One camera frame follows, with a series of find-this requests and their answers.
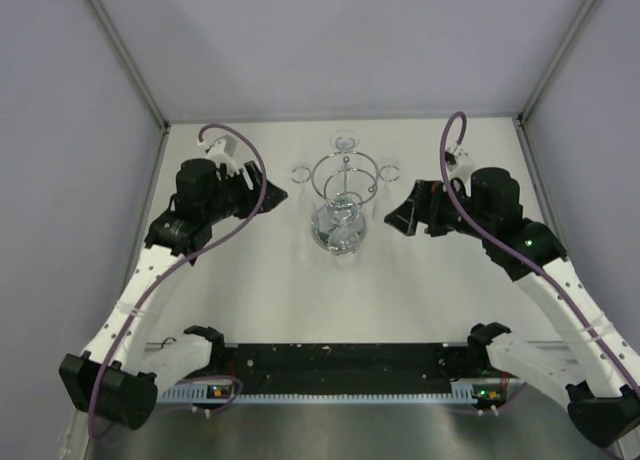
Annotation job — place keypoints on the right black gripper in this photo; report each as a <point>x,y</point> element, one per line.
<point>422,205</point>

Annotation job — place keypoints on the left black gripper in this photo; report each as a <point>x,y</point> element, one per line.
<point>251,195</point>

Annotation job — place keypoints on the ribbed champagne flute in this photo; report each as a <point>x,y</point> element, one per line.
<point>389,173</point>
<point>300,174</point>

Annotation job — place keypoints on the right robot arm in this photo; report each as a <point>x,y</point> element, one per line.
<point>601,391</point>

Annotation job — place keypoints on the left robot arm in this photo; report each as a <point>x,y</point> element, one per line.
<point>114,378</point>

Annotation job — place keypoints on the chrome wine glass rack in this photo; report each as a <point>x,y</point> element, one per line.
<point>344,181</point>

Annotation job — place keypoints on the round wine glass front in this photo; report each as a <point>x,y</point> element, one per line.
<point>344,213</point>

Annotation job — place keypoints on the round wine glass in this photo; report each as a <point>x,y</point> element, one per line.
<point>344,213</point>
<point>344,140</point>

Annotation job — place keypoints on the round wine glass back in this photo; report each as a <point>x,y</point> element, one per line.
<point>344,140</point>

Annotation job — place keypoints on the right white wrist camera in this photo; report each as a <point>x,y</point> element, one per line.
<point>459,164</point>

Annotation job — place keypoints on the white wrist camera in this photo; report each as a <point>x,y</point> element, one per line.
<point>459,164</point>
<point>221,151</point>

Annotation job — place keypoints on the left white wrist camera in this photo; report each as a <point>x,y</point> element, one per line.
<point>221,151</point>

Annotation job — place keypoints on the right aluminium frame post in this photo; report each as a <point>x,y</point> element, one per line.
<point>558,59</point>

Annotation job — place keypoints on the aluminium frame post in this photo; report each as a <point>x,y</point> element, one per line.
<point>127,62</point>
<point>558,59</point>

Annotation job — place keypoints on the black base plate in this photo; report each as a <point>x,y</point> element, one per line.
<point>333,369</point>

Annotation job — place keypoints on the white toothed cable duct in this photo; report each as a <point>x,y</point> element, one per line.
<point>204,394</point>

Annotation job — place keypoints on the left aluminium frame post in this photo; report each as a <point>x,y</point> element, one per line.
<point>127,62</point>

